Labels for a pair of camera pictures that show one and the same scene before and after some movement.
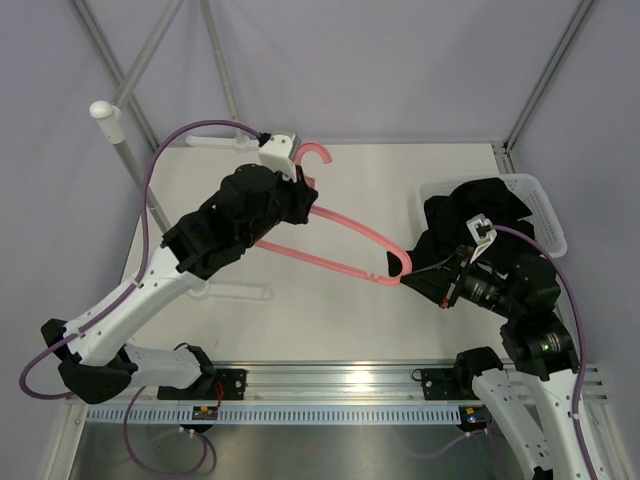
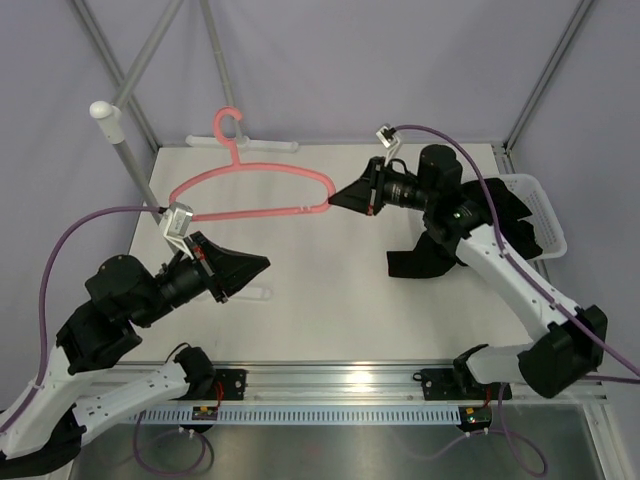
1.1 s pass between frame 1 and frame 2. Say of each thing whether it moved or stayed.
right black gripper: moved
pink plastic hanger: moved
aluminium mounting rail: stayed
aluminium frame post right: stayed
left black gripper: moved
